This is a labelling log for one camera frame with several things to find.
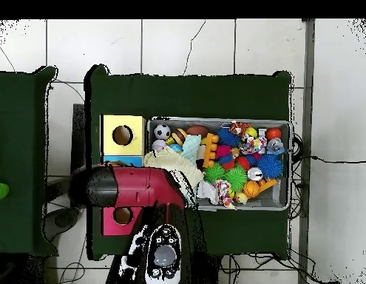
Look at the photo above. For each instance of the orange striped tiger plush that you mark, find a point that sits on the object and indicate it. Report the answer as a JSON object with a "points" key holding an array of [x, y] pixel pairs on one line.
{"points": [[238, 127]]}

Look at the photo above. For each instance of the toy burger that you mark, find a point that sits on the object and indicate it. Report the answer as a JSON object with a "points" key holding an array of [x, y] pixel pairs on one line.
{"points": [[179, 136]]}

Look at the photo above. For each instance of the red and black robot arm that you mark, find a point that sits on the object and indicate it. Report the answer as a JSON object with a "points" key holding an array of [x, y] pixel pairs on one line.
{"points": [[141, 186]]}

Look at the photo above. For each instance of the black and white soccer ball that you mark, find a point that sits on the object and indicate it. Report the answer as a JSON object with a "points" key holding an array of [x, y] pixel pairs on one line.
{"points": [[162, 131]]}

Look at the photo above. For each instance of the white baseball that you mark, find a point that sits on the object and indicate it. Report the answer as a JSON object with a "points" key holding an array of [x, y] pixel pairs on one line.
{"points": [[158, 145]]}

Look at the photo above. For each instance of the silver mesh bin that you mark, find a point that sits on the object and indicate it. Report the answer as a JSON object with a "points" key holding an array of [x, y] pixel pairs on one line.
{"points": [[259, 203]]}

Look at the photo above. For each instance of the orange plastic building block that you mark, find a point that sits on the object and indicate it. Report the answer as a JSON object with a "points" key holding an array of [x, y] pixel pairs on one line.
{"points": [[208, 148]]}

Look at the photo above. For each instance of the brown toy football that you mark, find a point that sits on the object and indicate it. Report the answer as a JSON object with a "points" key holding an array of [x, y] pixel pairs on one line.
{"points": [[196, 130]]}

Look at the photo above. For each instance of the blue globe ball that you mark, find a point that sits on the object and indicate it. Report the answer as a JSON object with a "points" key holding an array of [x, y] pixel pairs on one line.
{"points": [[176, 148]]}

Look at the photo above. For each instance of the grey metal rail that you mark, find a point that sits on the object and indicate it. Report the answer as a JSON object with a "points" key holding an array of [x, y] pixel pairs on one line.
{"points": [[307, 88]]}

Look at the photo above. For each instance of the mint green muslin cloth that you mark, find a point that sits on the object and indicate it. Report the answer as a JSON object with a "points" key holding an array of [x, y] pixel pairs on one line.
{"points": [[191, 146]]}

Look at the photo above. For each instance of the orange toy basketball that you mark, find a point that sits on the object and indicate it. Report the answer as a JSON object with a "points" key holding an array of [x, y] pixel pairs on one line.
{"points": [[251, 189]]}

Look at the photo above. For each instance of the cream muslin cloth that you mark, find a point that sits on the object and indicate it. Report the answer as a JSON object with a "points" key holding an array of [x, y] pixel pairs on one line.
{"points": [[170, 161]]}

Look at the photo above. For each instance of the wooden box with three holes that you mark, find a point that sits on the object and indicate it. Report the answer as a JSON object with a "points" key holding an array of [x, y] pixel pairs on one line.
{"points": [[135, 139]]}

